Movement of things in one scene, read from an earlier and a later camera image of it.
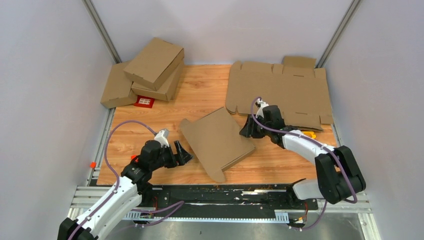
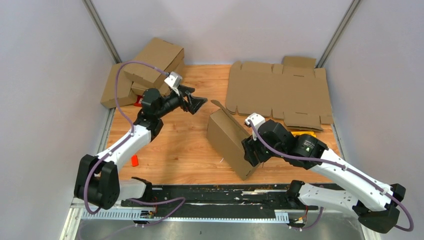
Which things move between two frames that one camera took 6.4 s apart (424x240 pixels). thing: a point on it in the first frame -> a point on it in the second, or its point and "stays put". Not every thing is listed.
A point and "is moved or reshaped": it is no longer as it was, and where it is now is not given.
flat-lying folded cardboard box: (118, 91) stays put
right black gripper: (248, 131) -> (249, 145)
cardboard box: (155, 63) stays put
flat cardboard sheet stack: (299, 90) stays put
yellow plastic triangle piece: (310, 133) stays put
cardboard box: (218, 141) is moved or reshaped
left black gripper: (184, 157) -> (196, 102)
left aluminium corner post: (102, 31) stays put
